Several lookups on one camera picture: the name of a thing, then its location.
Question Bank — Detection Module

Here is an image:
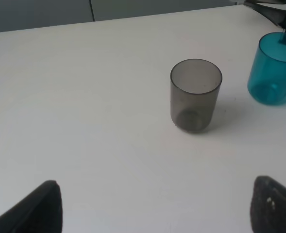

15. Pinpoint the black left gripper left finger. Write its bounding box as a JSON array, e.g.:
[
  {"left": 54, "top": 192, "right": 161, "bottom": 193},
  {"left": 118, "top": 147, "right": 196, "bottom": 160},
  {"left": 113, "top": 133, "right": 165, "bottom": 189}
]
[{"left": 0, "top": 180, "right": 63, "bottom": 233}]

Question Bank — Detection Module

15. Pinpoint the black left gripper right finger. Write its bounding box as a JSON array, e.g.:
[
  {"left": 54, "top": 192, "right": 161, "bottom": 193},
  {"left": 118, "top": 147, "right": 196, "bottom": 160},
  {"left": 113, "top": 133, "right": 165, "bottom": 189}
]
[{"left": 250, "top": 176, "right": 286, "bottom": 233}]

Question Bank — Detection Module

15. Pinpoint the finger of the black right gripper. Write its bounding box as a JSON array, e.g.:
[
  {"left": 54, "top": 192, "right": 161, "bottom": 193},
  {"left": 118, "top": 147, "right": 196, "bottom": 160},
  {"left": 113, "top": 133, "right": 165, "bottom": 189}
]
[{"left": 243, "top": 0, "right": 286, "bottom": 32}]

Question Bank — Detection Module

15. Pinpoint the teal translucent plastic cup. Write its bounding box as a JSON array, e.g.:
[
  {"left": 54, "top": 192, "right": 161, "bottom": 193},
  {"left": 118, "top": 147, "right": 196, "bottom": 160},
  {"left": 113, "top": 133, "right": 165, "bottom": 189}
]
[{"left": 247, "top": 32, "right": 286, "bottom": 105}]

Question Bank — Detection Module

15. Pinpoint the grey translucent plastic cup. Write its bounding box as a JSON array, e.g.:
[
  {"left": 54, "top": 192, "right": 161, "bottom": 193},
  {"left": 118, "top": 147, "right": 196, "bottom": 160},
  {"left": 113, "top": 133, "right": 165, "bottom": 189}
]
[{"left": 170, "top": 59, "right": 222, "bottom": 133}]

